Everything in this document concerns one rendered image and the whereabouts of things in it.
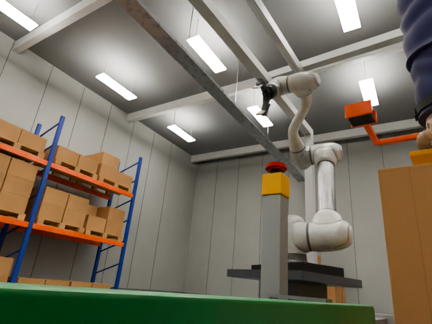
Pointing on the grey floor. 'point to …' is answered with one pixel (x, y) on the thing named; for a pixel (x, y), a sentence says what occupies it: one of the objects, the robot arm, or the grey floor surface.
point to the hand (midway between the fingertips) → (257, 101)
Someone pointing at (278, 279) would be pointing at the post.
